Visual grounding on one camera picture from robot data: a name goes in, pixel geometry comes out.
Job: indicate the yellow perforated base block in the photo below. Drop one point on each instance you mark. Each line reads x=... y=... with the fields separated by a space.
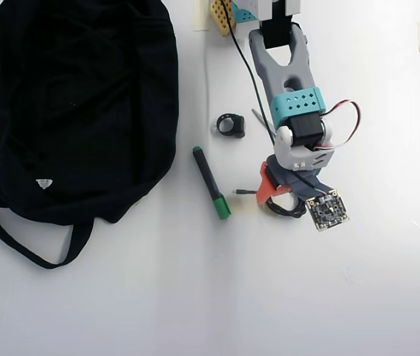
x=220 y=22

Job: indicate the grey and teal robot arm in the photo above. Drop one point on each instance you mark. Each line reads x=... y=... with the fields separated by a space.
x=269 y=66

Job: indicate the green and black marker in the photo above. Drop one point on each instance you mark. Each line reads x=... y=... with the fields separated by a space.
x=206 y=174

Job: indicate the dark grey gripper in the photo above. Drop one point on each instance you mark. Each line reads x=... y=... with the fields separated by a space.
x=268 y=186

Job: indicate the black fabric bag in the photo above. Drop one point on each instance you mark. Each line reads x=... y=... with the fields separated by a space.
x=65 y=111

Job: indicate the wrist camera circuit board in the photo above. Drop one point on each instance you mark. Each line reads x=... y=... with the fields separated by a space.
x=327 y=210

